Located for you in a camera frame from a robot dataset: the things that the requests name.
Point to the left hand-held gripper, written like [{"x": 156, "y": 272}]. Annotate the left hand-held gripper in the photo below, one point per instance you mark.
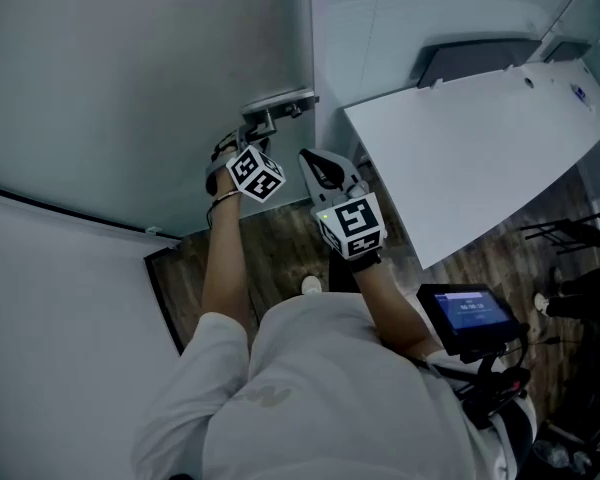
[{"x": 257, "y": 175}]

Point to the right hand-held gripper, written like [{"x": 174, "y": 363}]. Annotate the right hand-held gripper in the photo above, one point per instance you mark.
[{"x": 352, "y": 225}]

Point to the frosted glass door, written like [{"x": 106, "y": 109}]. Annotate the frosted glass door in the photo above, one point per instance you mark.
[{"x": 130, "y": 68}]

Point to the person's right forearm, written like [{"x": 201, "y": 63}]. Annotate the person's right forearm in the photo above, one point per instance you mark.
[{"x": 390, "y": 308}]

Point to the person's left forearm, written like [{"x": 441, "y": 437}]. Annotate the person's left forearm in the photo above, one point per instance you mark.
[{"x": 222, "y": 258}]

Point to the grey cabinet hinge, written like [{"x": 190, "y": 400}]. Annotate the grey cabinet hinge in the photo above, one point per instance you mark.
[{"x": 152, "y": 229}]

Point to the black wristwatch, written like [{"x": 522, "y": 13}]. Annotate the black wristwatch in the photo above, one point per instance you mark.
[{"x": 365, "y": 263}]

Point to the person's white left shoe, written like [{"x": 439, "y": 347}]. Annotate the person's white left shoe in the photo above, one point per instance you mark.
[{"x": 311, "y": 285}]

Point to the white desk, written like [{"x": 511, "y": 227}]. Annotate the white desk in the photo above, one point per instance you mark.
[{"x": 480, "y": 158}]

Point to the blue screen device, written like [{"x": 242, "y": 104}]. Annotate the blue screen device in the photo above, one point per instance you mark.
[{"x": 472, "y": 310}]

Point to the person in white shirt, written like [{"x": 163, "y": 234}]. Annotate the person in white shirt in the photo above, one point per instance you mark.
[{"x": 320, "y": 393}]

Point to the small blue white packet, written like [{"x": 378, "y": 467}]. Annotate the small blue white packet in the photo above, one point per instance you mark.
[{"x": 581, "y": 94}]

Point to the black chest rig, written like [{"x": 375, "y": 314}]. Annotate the black chest rig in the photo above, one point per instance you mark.
[{"x": 495, "y": 383}]

